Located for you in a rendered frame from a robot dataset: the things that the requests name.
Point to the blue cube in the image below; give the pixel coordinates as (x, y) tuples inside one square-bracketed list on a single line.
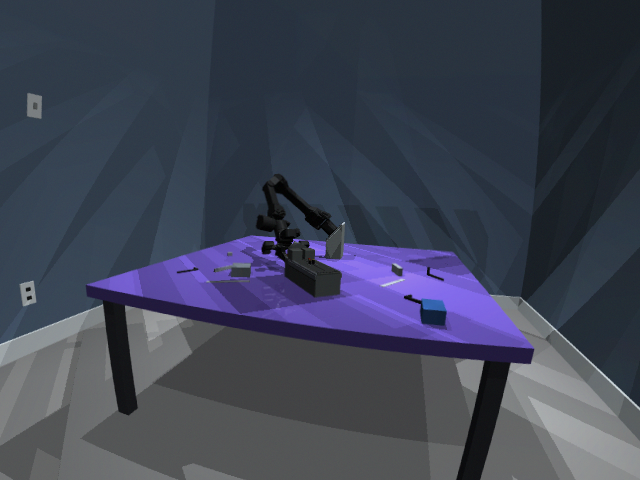
[(433, 312)]

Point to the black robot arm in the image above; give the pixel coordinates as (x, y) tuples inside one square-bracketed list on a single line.
[(275, 213)]

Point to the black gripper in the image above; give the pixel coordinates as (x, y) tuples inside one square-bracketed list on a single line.
[(280, 247)]

